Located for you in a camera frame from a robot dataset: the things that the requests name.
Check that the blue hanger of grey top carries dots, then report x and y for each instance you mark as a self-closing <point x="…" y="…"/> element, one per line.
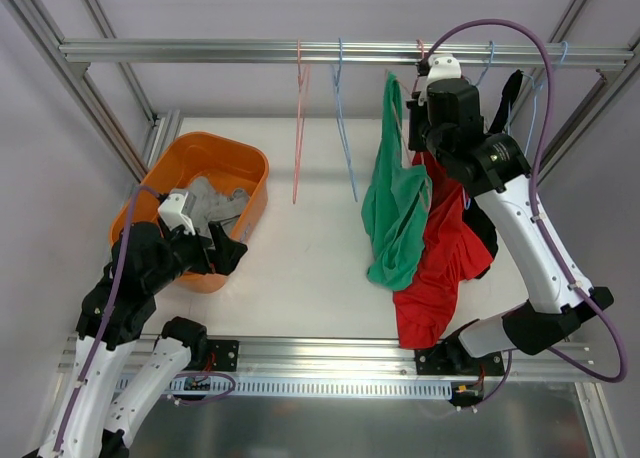
<point x="336" y="77"/>

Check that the black tank top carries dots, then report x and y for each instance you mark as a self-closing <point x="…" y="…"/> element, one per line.
<point x="510" y="98"/>

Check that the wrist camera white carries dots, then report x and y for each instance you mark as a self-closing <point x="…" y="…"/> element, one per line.
<point x="176" y="209"/>
<point x="438" y="67"/>

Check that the slotted white cable duct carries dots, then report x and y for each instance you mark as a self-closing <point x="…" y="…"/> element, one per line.
<point x="200" y="386"/>

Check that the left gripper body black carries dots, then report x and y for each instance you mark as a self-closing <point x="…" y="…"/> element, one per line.
<point x="210" y="251"/>

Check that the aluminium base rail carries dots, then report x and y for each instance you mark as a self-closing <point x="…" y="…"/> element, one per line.
<point x="355" y="359"/>

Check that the grey tank top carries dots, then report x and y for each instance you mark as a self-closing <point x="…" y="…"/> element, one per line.
<point x="214" y="206"/>

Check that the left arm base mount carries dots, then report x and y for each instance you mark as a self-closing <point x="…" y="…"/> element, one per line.
<point x="222" y="355"/>

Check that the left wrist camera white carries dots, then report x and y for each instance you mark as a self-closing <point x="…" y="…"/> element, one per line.
<point x="176" y="209"/>

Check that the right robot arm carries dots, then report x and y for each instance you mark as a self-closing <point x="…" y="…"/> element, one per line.
<point x="445" y="121"/>

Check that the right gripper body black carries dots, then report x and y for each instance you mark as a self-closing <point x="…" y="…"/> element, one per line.
<point x="417" y="128"/>

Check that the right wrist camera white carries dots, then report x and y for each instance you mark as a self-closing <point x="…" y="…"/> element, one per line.
<point x="438" y="67"/>

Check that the red tank top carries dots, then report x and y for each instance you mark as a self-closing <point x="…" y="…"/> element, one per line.
<point x="460" y="244"/>

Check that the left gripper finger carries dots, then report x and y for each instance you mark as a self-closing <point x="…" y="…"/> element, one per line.
<point x="225" y="249"/>
<point x="225" y="265"/>

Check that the aluminium hanging rail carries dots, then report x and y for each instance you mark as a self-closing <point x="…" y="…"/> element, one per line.
<point x="265" y="51"/>

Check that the green tank top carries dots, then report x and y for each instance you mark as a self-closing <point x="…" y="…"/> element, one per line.
<point x="397" y="202"/>

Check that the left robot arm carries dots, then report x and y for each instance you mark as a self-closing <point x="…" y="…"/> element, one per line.
<point x="96" y="421"/>

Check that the orange plastic tub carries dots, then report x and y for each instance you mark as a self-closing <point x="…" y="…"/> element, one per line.
<point x="227" y="165"/>

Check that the blue hanger of red top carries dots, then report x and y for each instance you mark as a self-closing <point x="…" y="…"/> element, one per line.
<point x="487" y="63"/>

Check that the blue hanger of black top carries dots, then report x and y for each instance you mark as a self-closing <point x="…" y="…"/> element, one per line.
<point x="536" y="86"/>

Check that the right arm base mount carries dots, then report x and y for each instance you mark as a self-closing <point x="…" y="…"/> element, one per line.
<point x="476" y="380"/>

